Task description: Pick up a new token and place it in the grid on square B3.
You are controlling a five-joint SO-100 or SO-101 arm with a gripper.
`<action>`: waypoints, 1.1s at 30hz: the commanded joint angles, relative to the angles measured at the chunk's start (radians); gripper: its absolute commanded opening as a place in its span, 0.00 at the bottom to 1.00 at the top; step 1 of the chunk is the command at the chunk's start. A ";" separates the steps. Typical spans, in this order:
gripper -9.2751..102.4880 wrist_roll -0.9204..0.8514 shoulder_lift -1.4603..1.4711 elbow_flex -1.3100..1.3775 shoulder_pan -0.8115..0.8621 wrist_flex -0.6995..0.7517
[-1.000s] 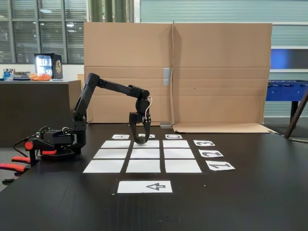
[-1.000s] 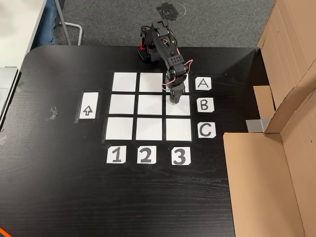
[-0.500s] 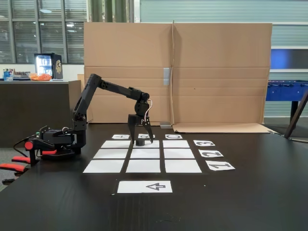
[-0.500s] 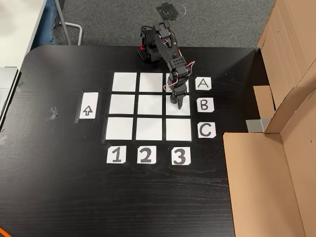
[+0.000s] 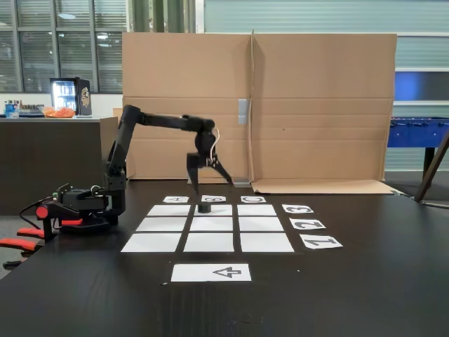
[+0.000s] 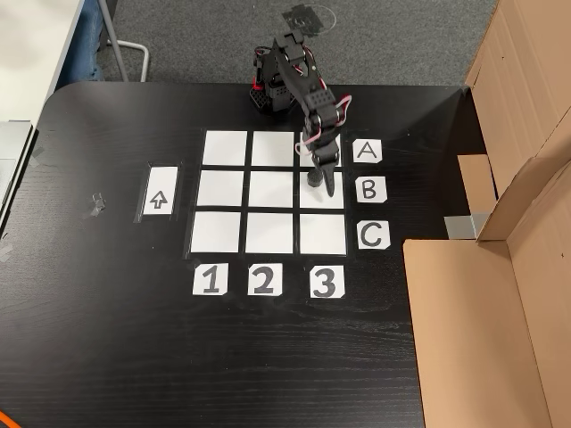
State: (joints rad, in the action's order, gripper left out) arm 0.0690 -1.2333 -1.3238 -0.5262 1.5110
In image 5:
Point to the paper sheet letter B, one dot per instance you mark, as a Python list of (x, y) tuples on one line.
[(205, 201)]

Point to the grey tape strip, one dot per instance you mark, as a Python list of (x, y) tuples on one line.
[(242, 183), (243, 111)]

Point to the white paper grid square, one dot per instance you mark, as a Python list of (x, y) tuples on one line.
[(162, 224), (261, 224), (208, 243), (169, 210), (212, 224), (151, 243), (222, 210), (266, 243), (257, 210)]

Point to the black octagonal token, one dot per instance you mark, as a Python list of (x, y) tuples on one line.
[(204, 208)]

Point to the dark counter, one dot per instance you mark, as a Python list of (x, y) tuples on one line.
[(31, 158)]

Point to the orange bag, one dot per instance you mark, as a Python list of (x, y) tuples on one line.
[(59, 112)]

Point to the black and red clamp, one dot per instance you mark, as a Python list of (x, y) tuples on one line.
[(43, 212)]

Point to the brown cardboard panel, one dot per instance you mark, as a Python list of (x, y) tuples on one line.
[(186, 70), (322, 70)]

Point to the paper sheet number 1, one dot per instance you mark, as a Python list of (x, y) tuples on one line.
[(308, 246)]

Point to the blue foosball table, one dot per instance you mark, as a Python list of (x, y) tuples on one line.
[(414, 135)]

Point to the paper sheet letter A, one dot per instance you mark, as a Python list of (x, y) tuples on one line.
[(166, 201)]

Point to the paper sheet number 2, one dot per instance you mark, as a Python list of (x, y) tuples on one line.
[(296, 227)]

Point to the brown wooden leg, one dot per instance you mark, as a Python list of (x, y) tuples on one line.
[(433, 165)]

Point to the paper sheet number 3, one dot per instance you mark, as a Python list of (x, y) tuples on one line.
[(286, 211)]

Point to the black mini fridge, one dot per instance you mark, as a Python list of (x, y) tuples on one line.
[(84, 96)]

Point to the paper sheet letter C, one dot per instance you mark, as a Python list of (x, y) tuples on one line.
[(243, 201)]

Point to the white arrow paper sheet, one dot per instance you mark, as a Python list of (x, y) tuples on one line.
[(196, 274)]

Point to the small bottles row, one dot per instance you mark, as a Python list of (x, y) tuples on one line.
[(31, 109)]

